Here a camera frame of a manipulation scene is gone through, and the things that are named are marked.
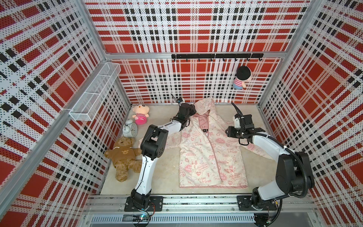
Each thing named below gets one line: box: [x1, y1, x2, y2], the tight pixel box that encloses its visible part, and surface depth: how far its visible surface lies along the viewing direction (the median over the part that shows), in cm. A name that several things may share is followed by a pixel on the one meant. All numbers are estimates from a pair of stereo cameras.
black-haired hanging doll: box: [232, 65, 252, 90], surface depth 98 cm
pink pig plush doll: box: [131, 104, 150, 126], surface depth 110 cm
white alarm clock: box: [122, 119, 139, 138], surface depth 95 cm
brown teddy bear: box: [103, 137, 143, 183], surface depth 84 cm
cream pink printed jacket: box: [138, 97, 272, 189], surface depth 92 cm
